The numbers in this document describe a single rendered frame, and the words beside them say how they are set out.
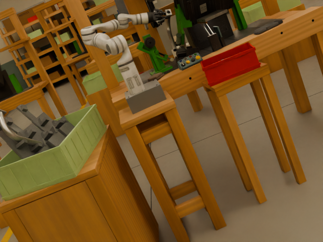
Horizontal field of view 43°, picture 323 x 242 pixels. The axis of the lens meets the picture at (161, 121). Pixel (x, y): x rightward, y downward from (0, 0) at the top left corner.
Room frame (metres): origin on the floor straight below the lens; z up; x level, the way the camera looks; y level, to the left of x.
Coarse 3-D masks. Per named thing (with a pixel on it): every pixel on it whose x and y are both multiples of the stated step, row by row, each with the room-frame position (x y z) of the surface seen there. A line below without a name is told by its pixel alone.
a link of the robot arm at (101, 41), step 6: (96, 36) 2.47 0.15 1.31; (102, 36) 2.41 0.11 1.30; (108, 36) 2.45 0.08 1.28; (96, 42) 2.45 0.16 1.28; (102, 42) 2.35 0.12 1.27; (108, 42) 2.27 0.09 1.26; (114, 42) 2.26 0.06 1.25; (102, 48) 2.40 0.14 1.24; (108, 48) 2.28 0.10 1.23; (114, 48) 2.25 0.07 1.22; (114, 54) 2.27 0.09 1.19
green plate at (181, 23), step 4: (180, 8) 2.80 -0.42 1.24; (176, 12) 2.86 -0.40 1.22; (180, 12) 2.79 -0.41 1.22; (180, 16) 2.78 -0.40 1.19; (184, 16) 2.80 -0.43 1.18; (176, 20) 2.89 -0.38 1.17; (180, 20) 2.78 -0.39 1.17; (184, 20) 2.80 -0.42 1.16; (188, 20) 2.80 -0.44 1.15; (180, 24) 2.79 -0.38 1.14; (184, 24) 2.80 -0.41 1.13; (188, 24) 2.80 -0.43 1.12; (180, 28) 2.80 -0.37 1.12; (180, 32) 2.82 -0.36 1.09
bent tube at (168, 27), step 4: (168, 12) 2.92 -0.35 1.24; (168, 20) 2.93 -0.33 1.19; (168, 24) 2.95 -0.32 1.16; (168, 28) 2.95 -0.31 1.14; (168, 32) 2.94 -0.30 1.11; (168, 36) 2.93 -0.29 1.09; (172, 36) 2.91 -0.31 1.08; (172, 40) 2.88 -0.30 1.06; (172, 44) 2.85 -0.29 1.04; (176, 48) 2.82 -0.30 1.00
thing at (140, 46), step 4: (140, 44) 2.79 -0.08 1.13; (144, 44) 2.82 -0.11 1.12; (140, 48) 2.79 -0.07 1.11; (144, 48) 2.81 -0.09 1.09; (148, 48) 2.81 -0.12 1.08; (152, 48) 2.81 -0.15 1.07; (148, 52) 2.80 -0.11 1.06; (156, 52) 2.81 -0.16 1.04; (156, 56) 2.80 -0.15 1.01; (160, 56) 2.80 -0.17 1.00; (164, 56) 2.81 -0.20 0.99; (164, 60) 2.80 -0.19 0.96
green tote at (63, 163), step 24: (72, 120) 2.44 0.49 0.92; (96, 120) 2.31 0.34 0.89; (72, 144) 1.93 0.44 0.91; (96, 144) 2.17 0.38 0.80; (0, 168) 1.89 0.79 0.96; (24, 168) 1.87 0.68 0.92; (48, 168) 1.84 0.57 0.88; (72, 168) 1.82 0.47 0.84; (0, 192) 1.91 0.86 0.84; (24, 192) 1.88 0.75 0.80
